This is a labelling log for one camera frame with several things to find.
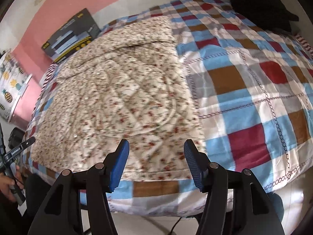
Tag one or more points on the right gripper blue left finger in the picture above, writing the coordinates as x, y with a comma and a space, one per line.
97, 181

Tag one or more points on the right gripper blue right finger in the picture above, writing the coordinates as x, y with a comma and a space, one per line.
236, 202

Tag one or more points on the floral quilted cream garment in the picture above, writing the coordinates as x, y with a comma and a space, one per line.
127, 84

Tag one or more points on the person's left hand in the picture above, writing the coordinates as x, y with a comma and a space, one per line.
6, 182

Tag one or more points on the black bag on floor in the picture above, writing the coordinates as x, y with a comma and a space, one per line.
15, 138

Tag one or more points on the pineapple print storage box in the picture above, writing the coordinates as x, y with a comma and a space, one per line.
14, 81

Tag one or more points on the black cooker cardboard box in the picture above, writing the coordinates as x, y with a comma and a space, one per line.
74, 35

